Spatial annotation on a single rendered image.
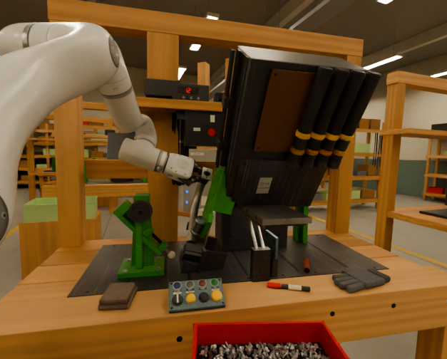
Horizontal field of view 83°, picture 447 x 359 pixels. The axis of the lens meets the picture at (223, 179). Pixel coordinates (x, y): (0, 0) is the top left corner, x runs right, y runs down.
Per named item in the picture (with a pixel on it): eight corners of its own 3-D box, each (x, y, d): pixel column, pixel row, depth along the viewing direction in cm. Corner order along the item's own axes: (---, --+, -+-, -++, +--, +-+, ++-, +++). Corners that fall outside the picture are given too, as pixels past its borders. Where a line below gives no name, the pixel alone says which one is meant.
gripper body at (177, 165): (162, 166, 89) (192, 176, 92) (167, 146, 95) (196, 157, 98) (157, 178, 94) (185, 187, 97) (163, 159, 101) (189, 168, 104)
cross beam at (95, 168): (327, 178, 149) (329, 163, 148) (85, 178, 121) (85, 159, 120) (322, 177, 154) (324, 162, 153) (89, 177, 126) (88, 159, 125)
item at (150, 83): (180, 97, 111) (180, 80, 110) (144, 94, 108) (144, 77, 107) (179, 100, 118) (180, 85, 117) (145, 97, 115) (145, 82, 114)
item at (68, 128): (348, 233, 145) (361, 56, 135) (58, 248, 113) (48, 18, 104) (338, 229, 154) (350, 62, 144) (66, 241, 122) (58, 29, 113)
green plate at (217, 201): (228, 230, 90) (244, 173, 89) (206, 224, 88) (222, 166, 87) (221, 220, 101) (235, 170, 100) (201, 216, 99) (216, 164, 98)
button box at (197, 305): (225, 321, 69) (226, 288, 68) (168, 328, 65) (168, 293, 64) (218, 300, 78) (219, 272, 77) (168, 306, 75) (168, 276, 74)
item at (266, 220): (311, 227, 77) (312, 217, 77) (261, 229, 74) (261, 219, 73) (264, 202, 115) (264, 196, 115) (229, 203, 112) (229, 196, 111)
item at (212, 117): (223, 146, 113) (224, 112, 112) (185, 144, 110) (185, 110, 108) (217, 147, 126) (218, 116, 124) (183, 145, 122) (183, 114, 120)
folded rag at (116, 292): (111, 290, 76) (110, 281, 76) (138, 290, 77) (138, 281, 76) (97, 310, 66) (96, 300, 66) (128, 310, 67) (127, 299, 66)
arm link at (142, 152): (157, 158, 100) (151, 175, 94) (123, 146, 97) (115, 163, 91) (162, 144, 94) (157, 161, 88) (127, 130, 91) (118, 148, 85)
